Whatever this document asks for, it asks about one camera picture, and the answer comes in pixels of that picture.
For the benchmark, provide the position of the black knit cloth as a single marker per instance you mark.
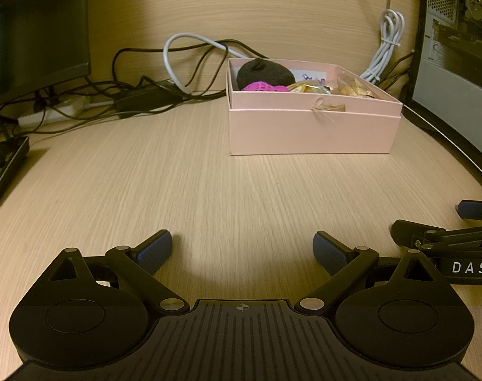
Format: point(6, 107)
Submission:
point(265, 72)

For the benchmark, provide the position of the black computer case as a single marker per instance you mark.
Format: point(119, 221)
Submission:
point(455, 47)

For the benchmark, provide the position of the white power strip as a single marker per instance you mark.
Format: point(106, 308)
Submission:
point(46, 116)

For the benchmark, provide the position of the purple yellow snack packet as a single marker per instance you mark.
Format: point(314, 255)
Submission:
point(310, 76)

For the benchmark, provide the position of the pink cardboard box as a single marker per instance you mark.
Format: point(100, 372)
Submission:
point(304, 135)

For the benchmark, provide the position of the straw ribbon bow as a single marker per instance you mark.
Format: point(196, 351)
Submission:
point(328, 107)

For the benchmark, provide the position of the black power adapter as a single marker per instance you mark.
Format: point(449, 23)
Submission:
point(145, 96)

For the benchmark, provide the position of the black computer monitor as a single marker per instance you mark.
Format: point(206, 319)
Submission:
point(34, 27)

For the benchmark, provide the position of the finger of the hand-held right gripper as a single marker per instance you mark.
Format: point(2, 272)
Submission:
point(415, 235)
point(475, 209)

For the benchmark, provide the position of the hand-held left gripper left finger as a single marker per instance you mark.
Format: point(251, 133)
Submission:
point(157, 247)

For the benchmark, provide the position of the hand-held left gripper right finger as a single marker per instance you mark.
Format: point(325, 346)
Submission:
point(325, 248)

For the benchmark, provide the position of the clear bread packet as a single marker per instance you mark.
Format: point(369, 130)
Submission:
point(354, 86)

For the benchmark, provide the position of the black computer keyboard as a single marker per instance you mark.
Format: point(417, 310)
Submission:
point(3, 166)

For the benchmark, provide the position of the pink mesh object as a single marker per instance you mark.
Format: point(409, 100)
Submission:
point(261, 86)

